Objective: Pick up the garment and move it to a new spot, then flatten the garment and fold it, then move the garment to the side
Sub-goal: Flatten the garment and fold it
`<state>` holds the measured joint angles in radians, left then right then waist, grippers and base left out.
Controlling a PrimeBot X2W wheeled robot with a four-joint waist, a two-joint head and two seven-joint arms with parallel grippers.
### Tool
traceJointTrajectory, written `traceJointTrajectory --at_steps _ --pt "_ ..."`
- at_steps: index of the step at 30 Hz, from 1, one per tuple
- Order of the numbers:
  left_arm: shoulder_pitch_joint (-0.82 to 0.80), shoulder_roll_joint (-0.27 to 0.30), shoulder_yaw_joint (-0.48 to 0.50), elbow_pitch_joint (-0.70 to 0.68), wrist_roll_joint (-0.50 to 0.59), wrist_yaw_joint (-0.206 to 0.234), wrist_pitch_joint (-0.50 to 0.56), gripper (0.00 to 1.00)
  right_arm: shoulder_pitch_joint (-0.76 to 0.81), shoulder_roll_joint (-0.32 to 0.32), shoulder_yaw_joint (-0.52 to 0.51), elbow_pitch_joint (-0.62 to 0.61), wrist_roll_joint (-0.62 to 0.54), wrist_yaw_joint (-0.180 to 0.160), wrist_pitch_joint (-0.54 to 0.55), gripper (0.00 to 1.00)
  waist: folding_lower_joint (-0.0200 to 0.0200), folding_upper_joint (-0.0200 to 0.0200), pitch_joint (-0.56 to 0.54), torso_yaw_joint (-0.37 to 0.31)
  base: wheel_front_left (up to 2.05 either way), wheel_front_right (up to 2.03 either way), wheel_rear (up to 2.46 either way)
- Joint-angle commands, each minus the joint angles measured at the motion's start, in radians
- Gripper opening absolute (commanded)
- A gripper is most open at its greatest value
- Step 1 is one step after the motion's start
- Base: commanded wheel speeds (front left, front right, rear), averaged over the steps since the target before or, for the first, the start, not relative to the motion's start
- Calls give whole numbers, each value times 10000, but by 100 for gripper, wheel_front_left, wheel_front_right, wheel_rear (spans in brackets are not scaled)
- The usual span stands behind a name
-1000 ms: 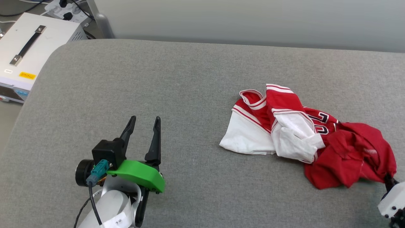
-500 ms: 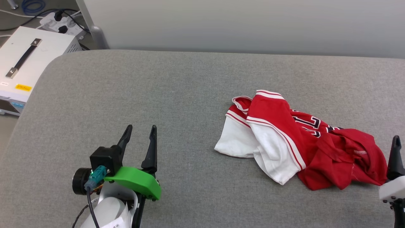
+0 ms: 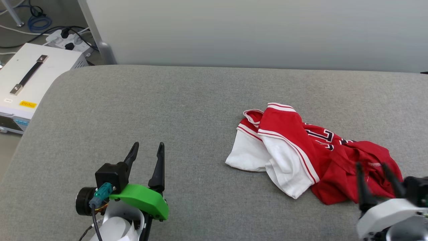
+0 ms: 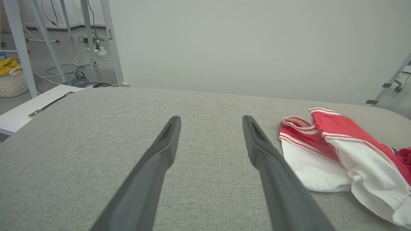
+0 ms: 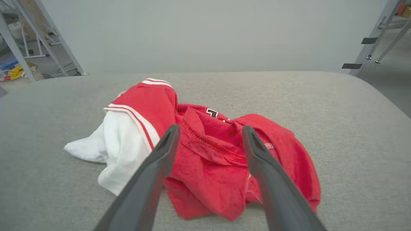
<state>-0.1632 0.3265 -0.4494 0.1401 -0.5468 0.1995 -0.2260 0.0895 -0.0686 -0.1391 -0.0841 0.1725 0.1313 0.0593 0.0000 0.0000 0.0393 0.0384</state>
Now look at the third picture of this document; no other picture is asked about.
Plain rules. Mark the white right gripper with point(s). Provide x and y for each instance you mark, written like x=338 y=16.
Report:
x=384 y=211

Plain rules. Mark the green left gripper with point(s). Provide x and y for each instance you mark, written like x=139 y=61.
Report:
x=143 y=199

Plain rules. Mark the red and white jersey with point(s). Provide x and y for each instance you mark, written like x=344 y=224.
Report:
x=301 y=150

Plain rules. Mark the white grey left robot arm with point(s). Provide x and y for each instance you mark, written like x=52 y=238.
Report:
x=117 y=224

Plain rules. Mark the white equipment box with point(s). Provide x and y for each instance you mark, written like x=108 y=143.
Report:
x=46 y=77

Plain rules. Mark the yellow warning sticker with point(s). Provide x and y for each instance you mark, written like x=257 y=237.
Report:
x=28 y=104

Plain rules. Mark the black power plug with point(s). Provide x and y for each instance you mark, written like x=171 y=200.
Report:
x=65 y=33
x=69 y=46

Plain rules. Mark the white power strip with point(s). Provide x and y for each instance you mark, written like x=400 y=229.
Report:
x=75 y=42

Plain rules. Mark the light grey partition panel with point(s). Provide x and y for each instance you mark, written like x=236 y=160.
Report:
x=260 y=33

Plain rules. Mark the thin grey metal leg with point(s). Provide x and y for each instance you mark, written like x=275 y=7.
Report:
x=15 y=13

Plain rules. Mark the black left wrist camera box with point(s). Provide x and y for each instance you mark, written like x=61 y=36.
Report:
x=112 y=175

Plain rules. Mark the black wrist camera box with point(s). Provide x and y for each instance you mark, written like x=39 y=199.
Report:
x=112 y=175
x=416 y=189

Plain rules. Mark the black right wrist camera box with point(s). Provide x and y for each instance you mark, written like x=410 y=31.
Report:
x=416 y=189

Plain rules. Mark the teal left camera connector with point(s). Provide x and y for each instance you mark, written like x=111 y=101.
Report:
x=99 y=195

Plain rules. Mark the grey metal frame post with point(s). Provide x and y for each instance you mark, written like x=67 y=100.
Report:
x=100 y=40

